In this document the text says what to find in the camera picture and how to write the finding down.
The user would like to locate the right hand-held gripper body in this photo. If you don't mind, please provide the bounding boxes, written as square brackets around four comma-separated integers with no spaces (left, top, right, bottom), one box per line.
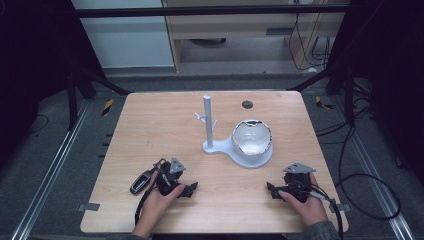
[282,162,317,204]

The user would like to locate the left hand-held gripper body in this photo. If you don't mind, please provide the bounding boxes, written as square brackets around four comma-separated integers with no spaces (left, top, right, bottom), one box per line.
[153,156,187,197]

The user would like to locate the black car key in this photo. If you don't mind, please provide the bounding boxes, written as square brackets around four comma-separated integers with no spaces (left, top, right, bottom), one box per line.
[129,169,157,196]

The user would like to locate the white key rack with tray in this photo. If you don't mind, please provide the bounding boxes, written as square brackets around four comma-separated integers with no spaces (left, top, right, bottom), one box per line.
[194,95,274,170]

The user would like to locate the person's right hand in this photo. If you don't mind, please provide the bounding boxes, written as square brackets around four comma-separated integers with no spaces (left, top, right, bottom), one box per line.
[278,173,330,228]

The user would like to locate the person's left hand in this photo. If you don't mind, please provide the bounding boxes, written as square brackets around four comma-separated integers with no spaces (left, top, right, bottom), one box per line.
[138,171,187,231]

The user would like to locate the grey tape strip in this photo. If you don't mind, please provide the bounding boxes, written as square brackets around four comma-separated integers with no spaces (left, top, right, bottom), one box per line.
[77,202,101,213]
[329,202,353,214]

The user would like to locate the white ceramic bowl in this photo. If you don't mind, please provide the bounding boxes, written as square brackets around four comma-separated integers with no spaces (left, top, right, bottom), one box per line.
[231,119,273,157]

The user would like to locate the yellow black hazard tape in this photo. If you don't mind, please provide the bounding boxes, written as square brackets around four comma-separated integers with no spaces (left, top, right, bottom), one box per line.
[314,95,335,111]
[101,97,115,117]

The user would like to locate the black metal stand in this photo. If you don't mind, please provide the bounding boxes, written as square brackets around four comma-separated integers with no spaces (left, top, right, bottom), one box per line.
[287,63,372,126]
[65,63,132,132]

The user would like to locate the white cabinet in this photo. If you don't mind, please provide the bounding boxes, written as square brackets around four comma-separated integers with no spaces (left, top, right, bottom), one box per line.
[70,0,176,70]

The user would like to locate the light wooden cabinet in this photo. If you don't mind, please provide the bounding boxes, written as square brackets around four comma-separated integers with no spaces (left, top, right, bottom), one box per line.
[161,0,351,75]

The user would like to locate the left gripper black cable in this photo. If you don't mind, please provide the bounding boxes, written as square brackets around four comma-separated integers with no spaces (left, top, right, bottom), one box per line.
[133,181,158,227]

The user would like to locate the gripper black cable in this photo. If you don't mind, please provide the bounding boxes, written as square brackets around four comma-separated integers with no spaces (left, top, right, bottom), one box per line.
[133,181,158,227]
[308,183,345,240]

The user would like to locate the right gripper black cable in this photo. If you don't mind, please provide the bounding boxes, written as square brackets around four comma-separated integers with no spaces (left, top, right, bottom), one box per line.
[308,183,345,240]

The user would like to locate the long black floor cable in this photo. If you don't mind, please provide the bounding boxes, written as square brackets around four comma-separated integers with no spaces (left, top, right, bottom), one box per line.
[335,123,403,222]

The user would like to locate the metal floor rail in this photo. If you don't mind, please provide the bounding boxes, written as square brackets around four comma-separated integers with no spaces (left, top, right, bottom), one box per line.
[329,96,417,240]
[9,99,92,240]

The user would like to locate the hanging black cables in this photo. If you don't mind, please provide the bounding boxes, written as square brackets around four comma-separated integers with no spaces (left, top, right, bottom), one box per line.
[287,13,332,72]

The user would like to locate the black horizontal frame bar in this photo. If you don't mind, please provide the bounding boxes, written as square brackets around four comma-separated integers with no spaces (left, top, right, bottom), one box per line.
[73,4,351,19]

